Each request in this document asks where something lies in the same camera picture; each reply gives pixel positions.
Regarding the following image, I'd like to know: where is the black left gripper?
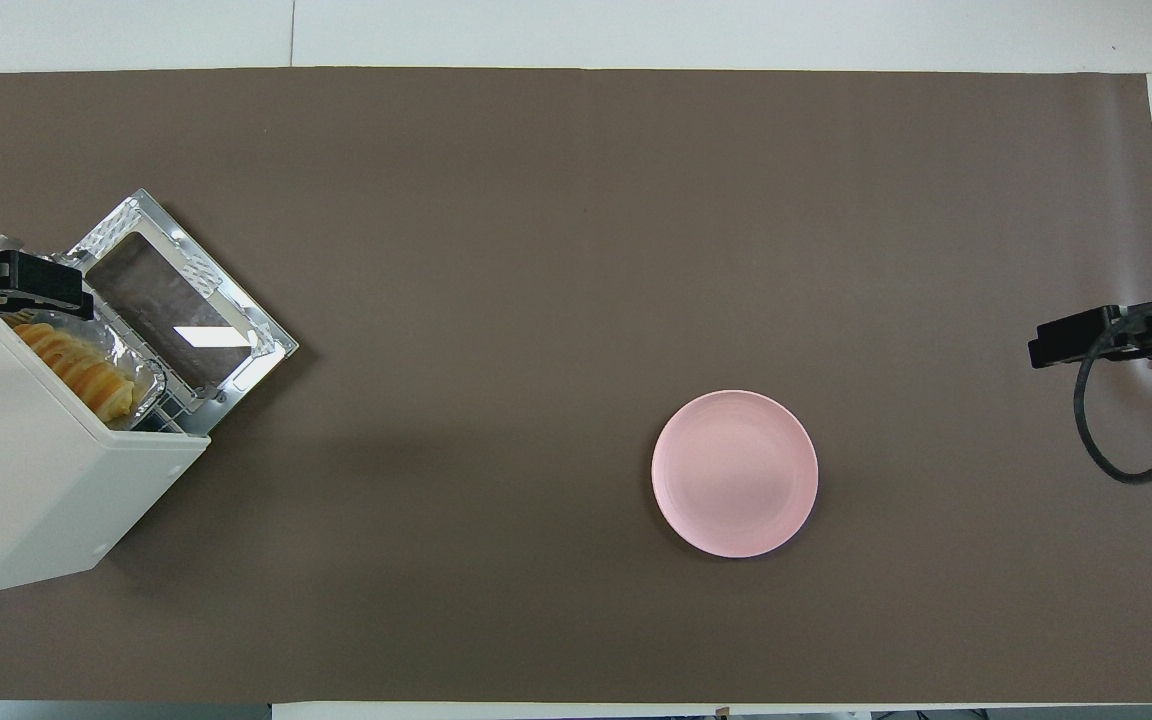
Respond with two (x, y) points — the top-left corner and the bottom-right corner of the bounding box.
(0, 245), (98, 333)

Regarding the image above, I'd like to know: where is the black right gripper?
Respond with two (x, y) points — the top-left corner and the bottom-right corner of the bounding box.
(1027, 300), (1152, 371)

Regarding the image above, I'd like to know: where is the yellow sliced bread loaf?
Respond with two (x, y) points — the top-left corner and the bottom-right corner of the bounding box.
(14, 320), (137, 421)

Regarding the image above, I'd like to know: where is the aluminium foil tray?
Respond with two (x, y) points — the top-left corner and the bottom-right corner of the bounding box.
(1, 305), (169, 433)

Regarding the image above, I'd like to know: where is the glass oven door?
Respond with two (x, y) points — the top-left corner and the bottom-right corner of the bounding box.
(66, 188), (299, 438)

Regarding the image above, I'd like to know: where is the white toaster oven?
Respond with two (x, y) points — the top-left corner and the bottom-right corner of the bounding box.
(0, 212), (212, 599)

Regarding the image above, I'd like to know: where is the pink round plate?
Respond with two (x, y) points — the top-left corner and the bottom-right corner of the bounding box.
(651, 390), (820, 559)

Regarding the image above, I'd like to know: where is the brown table mat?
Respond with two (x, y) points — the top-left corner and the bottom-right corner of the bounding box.
(0, 68), (1152, 704)

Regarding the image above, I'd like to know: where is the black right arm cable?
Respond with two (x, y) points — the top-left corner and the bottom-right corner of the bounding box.
(1074, 300), (1152, 486)

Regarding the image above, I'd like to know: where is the wire oven rack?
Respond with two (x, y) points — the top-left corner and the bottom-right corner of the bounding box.
(131, 388), (189, 434)

